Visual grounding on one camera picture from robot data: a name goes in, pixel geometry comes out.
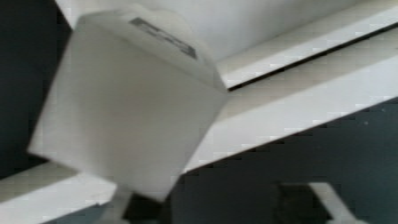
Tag white U-shaped obstacle fence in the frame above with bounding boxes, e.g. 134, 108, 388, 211
0, 28, 398, 224

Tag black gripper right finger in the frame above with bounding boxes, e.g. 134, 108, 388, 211
274, 181, 370, 224

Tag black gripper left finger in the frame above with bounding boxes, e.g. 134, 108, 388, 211
114, 189, 162, 224

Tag white table leg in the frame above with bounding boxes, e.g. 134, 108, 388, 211
29, 4, 228, 201

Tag white square table top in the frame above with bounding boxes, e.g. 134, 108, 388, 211
55, 0, 398, 87

